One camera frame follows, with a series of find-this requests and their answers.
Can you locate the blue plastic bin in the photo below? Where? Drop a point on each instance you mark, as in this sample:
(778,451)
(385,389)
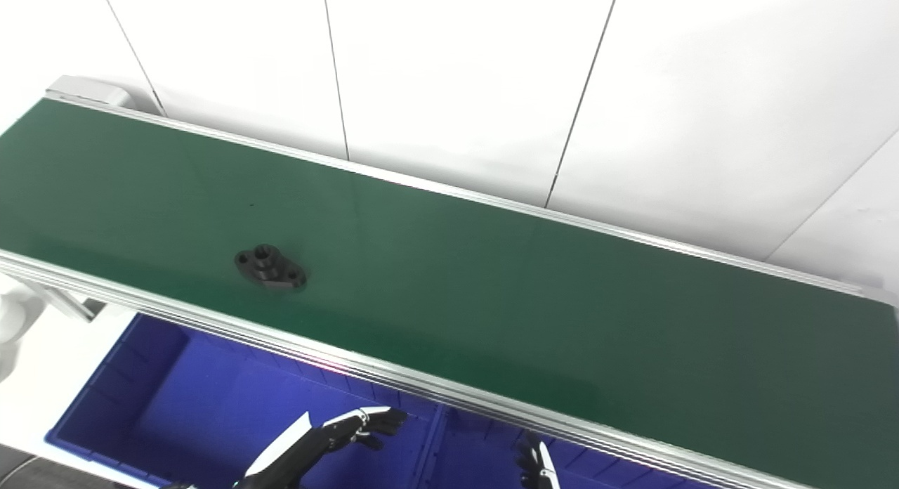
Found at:
(211,398)
(477,454)

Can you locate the aluminium conveyor support bracket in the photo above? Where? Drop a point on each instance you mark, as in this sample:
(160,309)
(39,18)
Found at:
(67,303)

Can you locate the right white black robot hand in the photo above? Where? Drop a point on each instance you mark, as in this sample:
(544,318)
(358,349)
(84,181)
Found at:
(537,471)

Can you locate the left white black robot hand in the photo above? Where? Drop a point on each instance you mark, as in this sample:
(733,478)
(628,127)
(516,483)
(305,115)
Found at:
(295,450)

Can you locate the aluminium conveyor side rail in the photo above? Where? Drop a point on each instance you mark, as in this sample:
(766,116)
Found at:
(351,366)
(491,200)

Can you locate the white rounded plastic object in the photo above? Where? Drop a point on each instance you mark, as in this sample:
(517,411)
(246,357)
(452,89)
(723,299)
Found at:
(14,320)

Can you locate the grey conveyor end housing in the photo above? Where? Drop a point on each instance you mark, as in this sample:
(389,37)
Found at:
(91,90)

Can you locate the black metal flange part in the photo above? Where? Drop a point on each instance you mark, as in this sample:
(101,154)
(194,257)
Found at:
(270,268)

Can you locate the green conveyor belt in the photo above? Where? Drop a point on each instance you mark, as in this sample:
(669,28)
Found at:
(491,278)

